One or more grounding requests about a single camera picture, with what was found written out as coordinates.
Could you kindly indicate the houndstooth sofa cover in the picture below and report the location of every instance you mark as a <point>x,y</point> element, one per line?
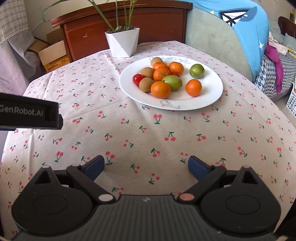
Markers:
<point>266,78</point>

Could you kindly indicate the green leafy plant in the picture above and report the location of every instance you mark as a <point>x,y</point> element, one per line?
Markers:
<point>117,15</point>

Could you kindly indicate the white perforated basket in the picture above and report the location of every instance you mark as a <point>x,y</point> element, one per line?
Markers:
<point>291,103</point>

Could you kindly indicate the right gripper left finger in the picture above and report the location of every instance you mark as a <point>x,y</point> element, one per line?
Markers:
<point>83,178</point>

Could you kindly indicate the green lime fruit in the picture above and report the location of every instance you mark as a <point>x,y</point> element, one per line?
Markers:
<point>197,71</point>

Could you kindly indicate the brown kiwi fruit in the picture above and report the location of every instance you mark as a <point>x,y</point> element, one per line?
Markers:
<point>156,60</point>

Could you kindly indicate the brown kiwi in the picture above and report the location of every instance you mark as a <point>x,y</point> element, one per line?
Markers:
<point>145,84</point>
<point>147,72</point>

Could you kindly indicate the red cherry tomato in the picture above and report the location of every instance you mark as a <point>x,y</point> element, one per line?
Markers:
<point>137,78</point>
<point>176,74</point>

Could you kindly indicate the beige cloth on sofa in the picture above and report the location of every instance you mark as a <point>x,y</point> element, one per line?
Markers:
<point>276,44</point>

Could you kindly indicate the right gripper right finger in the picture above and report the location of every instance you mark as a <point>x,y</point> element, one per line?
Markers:
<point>208,178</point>

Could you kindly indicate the mandarin on plate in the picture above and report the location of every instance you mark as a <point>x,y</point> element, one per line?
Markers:
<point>160,65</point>

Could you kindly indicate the white geometric plant pot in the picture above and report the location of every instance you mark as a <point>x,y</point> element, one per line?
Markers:
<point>123,44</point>

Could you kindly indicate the open cardboard box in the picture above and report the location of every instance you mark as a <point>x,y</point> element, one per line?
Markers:
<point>52,52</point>

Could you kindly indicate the green sofa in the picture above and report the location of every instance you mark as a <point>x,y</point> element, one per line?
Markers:
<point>209,34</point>

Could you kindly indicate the orange under gripper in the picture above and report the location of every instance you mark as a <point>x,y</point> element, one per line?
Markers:
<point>193,88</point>

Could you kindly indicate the cherry print tablecloth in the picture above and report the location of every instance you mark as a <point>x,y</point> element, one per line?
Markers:
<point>146,149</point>

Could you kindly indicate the checked grey curtain cloth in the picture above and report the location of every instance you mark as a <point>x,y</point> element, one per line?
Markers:
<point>19,65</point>

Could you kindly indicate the blue patterned blanket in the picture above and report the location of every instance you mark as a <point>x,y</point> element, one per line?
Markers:
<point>250,23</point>

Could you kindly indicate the white floral plate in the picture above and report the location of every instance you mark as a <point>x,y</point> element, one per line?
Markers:
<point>212,86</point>

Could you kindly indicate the small mandarin orange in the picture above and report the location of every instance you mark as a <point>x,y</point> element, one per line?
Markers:
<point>161,90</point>

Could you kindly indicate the magenta cloth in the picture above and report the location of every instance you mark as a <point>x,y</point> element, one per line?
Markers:
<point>272,53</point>

